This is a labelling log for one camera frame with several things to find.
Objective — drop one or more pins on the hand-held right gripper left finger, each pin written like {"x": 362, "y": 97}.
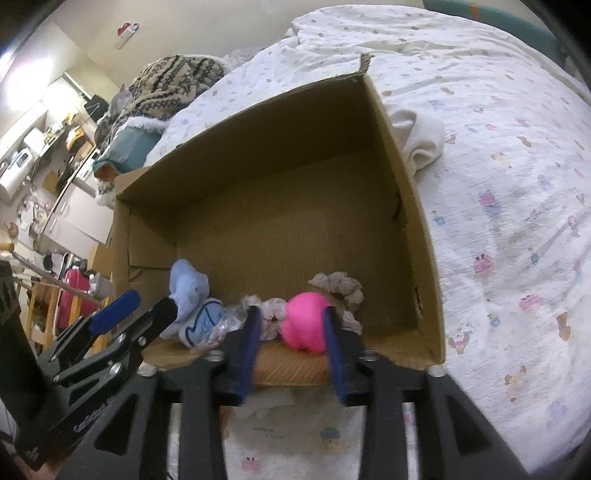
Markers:
{"x": 247, "y": 353}

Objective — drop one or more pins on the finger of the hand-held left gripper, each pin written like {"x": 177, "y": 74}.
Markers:
{"x": 154, "y": 317}
{"x": 115, "y": 311}

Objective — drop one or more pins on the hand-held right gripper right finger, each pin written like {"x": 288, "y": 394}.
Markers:
{"x": 334, "y": 353}

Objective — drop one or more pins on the light blue fish plush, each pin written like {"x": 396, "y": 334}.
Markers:
{"x": 191, "y": 300}

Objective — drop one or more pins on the pink soft toy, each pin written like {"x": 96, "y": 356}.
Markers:
{"x": 304, "y": 321}

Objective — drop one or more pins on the lace-trimmed beige scrunchie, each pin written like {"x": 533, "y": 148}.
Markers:
{"x": 272, "y": 310}

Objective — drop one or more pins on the brown cardboard box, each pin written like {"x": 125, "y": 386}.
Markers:
{"x": 286, "y": 217}

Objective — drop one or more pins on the pink suitcase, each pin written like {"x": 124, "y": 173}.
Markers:
{"x": 74, "y": 295}

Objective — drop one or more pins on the small white fluffy cloth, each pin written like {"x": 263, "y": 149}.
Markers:
{"x": 147, "y": 369}

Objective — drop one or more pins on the yellow wooden rack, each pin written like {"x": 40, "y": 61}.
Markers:
{"x": 39, "y": 314}

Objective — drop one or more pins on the white kitchen cabinet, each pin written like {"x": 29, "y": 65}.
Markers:
{"x": 78, "y": 217}

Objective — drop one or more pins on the teal pillow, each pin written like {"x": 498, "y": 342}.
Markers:
{"x": 124, "y": 150}

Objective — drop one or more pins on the white microwave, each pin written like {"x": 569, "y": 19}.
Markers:
{"x": 18, "y": 168}

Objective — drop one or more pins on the grey cloth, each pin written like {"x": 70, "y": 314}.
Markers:
{"x": 121, "y": 97}

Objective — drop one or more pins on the white folded cloth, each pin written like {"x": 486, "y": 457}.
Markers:
{"x": 418, "y": 138}

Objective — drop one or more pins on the patterned knit blanket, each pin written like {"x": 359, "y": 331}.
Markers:
{"x": 171, "y": 87}

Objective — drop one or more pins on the teal headboard cushion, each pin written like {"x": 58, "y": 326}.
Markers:
{"x": 508, "y": 23}

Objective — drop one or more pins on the red white wall decoration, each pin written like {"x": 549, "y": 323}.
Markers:
{"x": 127, "y": 32}

